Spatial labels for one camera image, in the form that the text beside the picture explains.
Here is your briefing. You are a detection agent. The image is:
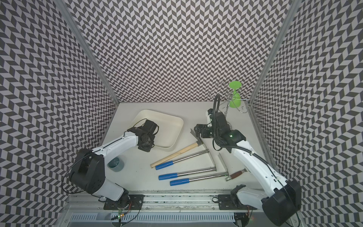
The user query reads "grey metal corner profile left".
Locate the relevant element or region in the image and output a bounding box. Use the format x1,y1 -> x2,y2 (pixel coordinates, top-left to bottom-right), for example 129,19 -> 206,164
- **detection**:
53,0 -> 120,194

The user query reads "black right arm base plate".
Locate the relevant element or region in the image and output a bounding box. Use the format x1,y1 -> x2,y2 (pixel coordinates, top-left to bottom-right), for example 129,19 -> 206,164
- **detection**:
212,194 -> 257,211

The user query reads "cream plastic storage box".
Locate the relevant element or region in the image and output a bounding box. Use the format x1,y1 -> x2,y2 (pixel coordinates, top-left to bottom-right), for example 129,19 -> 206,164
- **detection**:
129,110 -> 184,152

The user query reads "grey tape roll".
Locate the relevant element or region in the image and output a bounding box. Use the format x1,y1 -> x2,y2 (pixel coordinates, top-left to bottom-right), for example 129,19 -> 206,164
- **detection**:
107,157 -> 124,172

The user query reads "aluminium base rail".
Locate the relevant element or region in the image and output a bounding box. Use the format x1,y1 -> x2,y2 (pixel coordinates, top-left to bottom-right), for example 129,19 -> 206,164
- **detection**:
55,192 -> 274,227

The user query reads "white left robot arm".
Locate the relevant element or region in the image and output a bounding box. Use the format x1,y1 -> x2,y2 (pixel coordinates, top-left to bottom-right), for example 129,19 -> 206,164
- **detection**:
68,119 -> 159,206

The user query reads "chrome stand with green cups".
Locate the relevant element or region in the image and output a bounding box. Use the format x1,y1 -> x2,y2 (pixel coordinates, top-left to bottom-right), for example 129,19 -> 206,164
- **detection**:
209,81 -> 250,116

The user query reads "grey metal corner profile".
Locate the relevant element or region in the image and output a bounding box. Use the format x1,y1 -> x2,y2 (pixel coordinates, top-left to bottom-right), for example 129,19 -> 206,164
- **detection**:
53,0 -> 120,194
246,0 -> 303,169

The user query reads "grey metal corner profile right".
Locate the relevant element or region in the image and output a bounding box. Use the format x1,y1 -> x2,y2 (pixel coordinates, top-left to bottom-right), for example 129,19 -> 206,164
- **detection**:
246,0 -> 303,169

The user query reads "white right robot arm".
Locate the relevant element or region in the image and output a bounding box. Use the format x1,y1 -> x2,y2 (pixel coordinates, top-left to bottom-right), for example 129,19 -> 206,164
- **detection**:
194,108 -> 302,227

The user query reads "brown handle scraper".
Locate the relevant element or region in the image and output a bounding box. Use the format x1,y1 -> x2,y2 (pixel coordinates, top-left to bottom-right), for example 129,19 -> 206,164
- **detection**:
225,169 -> 247,181

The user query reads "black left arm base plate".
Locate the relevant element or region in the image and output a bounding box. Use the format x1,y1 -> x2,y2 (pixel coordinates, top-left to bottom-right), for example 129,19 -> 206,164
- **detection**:
104,194 -> 145,211

